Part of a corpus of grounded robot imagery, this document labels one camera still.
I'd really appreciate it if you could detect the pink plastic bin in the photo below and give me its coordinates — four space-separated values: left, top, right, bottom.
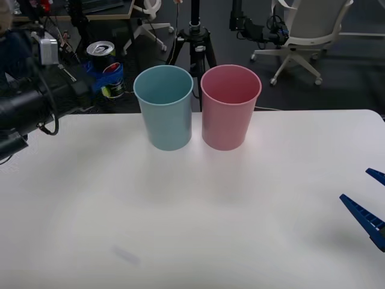
200 64 262 151

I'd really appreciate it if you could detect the black drink can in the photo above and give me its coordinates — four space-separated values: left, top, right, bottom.
86 41 125 100

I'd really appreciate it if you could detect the white office chair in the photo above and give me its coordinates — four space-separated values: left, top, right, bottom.
121 0 176 57
250 0 355 87

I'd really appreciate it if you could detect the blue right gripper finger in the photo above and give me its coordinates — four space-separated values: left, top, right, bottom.
339 194 385 253
365 167 385 186

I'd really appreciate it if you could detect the black camera tripod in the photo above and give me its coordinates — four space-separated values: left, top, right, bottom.
166 0 218 113

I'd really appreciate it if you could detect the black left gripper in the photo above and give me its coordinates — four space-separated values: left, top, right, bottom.
55 61 125 114

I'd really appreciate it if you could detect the pale blue plastic bin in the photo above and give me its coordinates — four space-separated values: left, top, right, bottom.
132 64 194 152

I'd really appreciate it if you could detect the black stand pole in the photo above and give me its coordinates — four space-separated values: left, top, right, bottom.
69 0 93 61

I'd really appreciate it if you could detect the wooden edged desk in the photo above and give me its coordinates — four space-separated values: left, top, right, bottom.
13 0 136 22

